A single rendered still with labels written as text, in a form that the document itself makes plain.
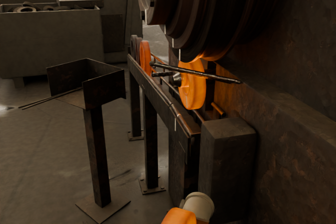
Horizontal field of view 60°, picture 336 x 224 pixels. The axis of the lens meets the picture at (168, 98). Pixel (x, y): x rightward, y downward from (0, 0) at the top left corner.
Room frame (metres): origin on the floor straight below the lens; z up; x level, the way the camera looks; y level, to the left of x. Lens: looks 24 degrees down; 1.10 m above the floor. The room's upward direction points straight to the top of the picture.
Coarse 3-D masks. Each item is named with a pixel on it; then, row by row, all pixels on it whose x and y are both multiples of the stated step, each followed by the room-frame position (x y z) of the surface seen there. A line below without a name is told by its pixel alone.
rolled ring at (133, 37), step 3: (132, 36) 1.79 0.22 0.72; (135, 36) 1.79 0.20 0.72; (132, 39) 1.77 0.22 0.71; (132, 42) 1.78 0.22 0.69; (132, 45) 1.87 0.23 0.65; (132, 48) 1.87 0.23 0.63; (132, 51) 1.86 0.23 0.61; (132, 54) 1.85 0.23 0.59; (135, 57) 1.73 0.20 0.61; (135, 60) 1.74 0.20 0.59
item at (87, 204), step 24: (48, 72) 1.18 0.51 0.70; (72, 72) 1.26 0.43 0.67; (96, 72) 1.28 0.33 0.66; (120, 72) 1.14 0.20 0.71; (72, 96) 1.16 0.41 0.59; (96, 96) 1.04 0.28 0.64; (120, 96) 1.14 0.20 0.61; (96, 120) 1.13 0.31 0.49; (96, 144) 1.12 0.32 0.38; (96, 168) 1.11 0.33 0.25; (96, 192) 1.13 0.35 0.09; (96, 216) 1.06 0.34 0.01
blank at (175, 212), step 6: (174, 210) 0.33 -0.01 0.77; (180, 210) 0.33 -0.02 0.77; (186, 210) 0.34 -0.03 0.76; (168, 216) 0.31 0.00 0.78; (174, 216) 0.31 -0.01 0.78; (180, 216) 0.31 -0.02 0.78; (186, 216) 0.31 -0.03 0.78; (192, 216) 0.33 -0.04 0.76; (162, 222) 0.30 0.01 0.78; (168, 222) 0.30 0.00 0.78; (174, 222) 0.30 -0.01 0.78; (180, 222) 0.30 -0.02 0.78; (186, 222) 0.30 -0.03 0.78; (192, 222) 0.33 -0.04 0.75
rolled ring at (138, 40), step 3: (135, 39) 1.66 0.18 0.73; (138, 39) 1.61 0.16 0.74; (141, 39) 1.61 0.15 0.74; (135, 42) 1.67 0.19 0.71; (138, 42) 1.59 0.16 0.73; (135, 45) 1.68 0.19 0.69; (138, 45) 1.57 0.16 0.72; (135, 48) 1.69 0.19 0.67; (138, 48) 1.56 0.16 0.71; (135, 51) 1.70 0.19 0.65; (138, 51) 1.55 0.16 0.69; (135, 54) 1.71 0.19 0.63; (138, 54) 1.55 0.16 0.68; (138, 57) 1.54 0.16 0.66; (138, 60) 1.55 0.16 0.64; (138, 63) 1.55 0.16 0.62
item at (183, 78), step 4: (176, 72) 0.76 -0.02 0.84; (180, 72) 0.75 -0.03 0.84; (208, 72) 0.76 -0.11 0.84; (212, 72) 0.76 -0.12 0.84; (172, 76) 0.75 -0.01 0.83; (176, 76) 0.74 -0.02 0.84; (180, 76) 0.73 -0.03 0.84; (184, 76) 0.74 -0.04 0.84; (172, 80) 0.75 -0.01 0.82; (176, 80) 0.73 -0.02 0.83; (180, 80) 0.73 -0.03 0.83; (184, 80) 0.73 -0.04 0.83; (188, 80) 0.73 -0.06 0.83; (208, 80) 0.75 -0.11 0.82; (212, 80) 0.75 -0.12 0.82; (176, 84) 0.73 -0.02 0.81; (180, 84) 0.73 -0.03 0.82; (184, 84) 0.73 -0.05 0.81; (188, 84) 0.74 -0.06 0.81; (208, 84) 0.76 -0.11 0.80
